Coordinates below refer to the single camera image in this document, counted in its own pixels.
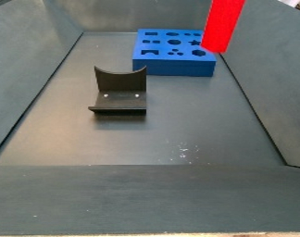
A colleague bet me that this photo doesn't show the black curved holder stand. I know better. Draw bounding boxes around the black curved holder stand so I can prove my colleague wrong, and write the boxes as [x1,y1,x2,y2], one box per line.
[88,68,145,114]

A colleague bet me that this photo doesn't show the blue foam shape board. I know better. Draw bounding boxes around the blue foam shape board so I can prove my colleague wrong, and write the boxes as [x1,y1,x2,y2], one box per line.
[132,29,216,77]

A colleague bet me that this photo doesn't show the red hexagon prism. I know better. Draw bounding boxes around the red hexagon prism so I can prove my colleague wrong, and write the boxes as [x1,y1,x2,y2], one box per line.
[200,0,244,53]

